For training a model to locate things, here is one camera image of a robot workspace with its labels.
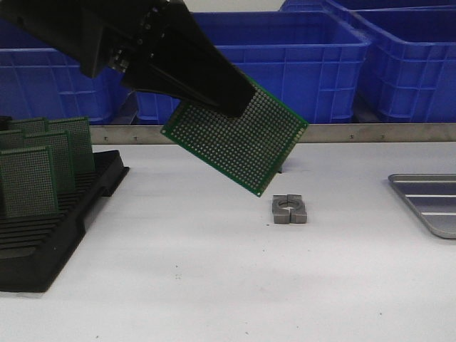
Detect black slotted board rack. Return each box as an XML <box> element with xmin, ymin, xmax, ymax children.
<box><xmin>0</xmin><ymin>115</ymin><xmax>130</xmax><ymax>294</ymax></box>

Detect blue plastic crate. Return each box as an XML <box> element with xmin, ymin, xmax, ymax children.
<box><xmin>279</xmin><ymin>0</ymin><xmax>456</xmax><ymax>124</ymax></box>
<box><xmin>134</xmin><ymin>9</ymin><xmax>372</xmax><ymax>125</ymax></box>
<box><xmin>1</xmin><ymin>21</ymin><xmax>129</xmax><ymax>125</ymax></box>

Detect blue plastic crate centre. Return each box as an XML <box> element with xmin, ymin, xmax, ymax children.
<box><xmin>134</xmin><ymin>9</ymin><xmax>372</xmax><ymax>125</ymax></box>

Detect silver metal tray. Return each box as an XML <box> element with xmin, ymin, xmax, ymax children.
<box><xmin>388</xmin><ymin>174</ymin><xmax>455</xmax><ymax>239</ymax></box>

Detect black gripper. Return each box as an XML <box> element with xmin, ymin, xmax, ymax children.
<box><xmin>1</xmin><ymin>1</ymin><xmax>228</xmax><ymax>108</ymax></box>

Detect blue plastic crate right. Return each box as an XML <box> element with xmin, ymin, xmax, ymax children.
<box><xmin>279</xmin><ymin>0</ymin><xmax>456</xmax><ymax>124</ymax></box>

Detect green board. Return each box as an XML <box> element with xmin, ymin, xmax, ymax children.
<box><xmin>48</xmin><ymin>117</ymin><xmax>95</xmax><ymax>175</ymax></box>
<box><xmin>0</xmin><ymin>130</ymin><xmax>25</xmax><ymax>152</ymax></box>
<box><xmin>7</xmin><ymin>118</ymin><xmax>48</xmax><ymax>133</ymax></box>
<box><xmin>1</xmin><ymin>146</ymin><xmax>58</xmax><ymax>219</ymax></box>
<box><xmin>24</xmin><ymin>130</ymin><xmax>76</xmax><ymax>195</ymax></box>
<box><xmin>161</xmin><ymin>81</ymin><xmax>309</xmax><ymax>197</ymax></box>

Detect blue plastic crate left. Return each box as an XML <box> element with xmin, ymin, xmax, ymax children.
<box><xmin>1</xmin><ymin>21</ymin><xmax>129</xmax><ymax>125</ymax></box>

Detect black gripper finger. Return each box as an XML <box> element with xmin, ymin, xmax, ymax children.
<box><xmin>145</xmin><ymin>1</ymin><xmax>256</xmax><ymax>118</ymax></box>

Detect grey metal clamp block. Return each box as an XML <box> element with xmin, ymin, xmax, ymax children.
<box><xmin>271</xmin><ymin>194</ymin><xmax>308</xmax><ymax>224</ymax></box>

